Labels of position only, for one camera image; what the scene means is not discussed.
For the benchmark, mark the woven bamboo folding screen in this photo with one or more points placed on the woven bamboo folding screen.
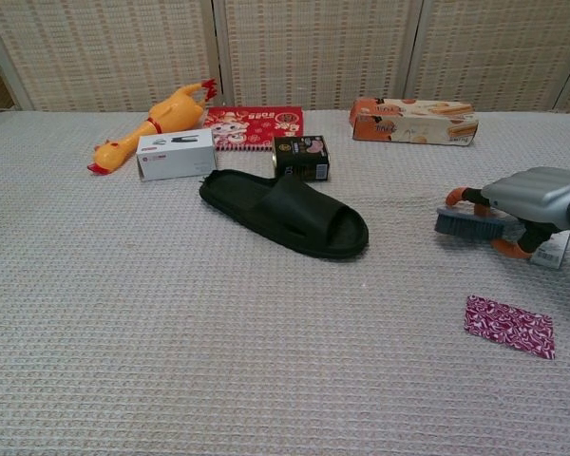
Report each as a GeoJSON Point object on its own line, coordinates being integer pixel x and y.
{"type": "Point", "coordinates": [313, 47]}

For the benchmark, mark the yellow rubber chicken toy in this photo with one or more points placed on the yellow rubber chicken toy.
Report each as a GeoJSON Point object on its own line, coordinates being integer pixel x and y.
{"type": "Point", "coordinates": [171, 114]}

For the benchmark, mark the grey brush with tag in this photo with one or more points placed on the grey brush with tag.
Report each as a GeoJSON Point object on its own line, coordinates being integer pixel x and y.
{"type": "Point", "coordinates": [465, 225]}

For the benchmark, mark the red cartoon box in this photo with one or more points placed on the red cartoon box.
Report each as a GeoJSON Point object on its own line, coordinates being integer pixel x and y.
{"type": "Point", "coordinates": [256, 126]}

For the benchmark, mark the white stapler box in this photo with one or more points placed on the white stapler box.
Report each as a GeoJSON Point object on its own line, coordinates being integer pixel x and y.
{"type": "Point", "coordinates": [176, 154]}

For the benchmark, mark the black slipper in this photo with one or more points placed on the black slipper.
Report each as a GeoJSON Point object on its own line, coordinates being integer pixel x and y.
{"type": "Point", "coordinates": [285, 214]}

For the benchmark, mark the orange biscuit box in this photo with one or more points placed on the orange biscuit box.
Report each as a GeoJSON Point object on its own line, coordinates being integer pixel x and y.
{"type": "Point", "coordinates": [408, 123]}

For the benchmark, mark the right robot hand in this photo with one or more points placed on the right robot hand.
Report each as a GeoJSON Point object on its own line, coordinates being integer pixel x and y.
{"type": "Point", "coordinates": [537, 195]}

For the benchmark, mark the white printed label sticker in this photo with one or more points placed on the white printed label sticker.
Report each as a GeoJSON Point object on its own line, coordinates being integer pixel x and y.
{"type": "Point", "coordinates": [553, 254]}

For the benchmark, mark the pink patterned card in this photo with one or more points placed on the pink patterned card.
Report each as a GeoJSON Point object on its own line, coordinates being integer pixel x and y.
{"type": "Point", "coordinates": [510, 328]}

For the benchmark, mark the beige waffle tablecloth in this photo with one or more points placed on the beige waffle tablecloth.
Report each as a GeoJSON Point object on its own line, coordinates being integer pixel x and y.
{"type": "Point", "coordinates": [171, 332]}

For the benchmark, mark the black snack packet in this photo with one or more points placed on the black snack packet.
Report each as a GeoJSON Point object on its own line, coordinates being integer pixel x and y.
{"type": "Point", "coordinates": [301, 159]}

